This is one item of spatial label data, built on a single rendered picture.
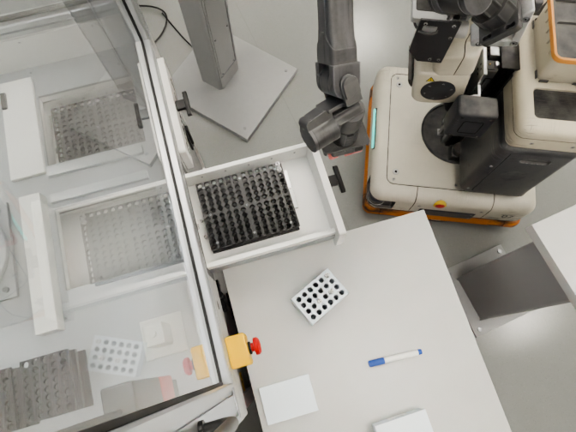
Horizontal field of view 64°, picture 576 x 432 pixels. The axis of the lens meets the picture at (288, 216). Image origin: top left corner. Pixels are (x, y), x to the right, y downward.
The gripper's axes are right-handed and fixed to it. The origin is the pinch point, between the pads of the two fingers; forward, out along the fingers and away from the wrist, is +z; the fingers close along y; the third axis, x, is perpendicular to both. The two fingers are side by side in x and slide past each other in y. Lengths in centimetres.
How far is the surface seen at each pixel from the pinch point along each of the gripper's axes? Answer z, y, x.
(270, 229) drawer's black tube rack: 10.5, 19.3, 10.4
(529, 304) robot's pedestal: 55, -59, 45
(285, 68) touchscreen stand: 95, -14, -92
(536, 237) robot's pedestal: 24, -52, 28
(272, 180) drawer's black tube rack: 10.2, 15.6, -1.8
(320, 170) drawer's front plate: 7.2, 3.7, -0.1
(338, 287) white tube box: 23.0, 5.6, 26.8
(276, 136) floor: 99, -1, -59
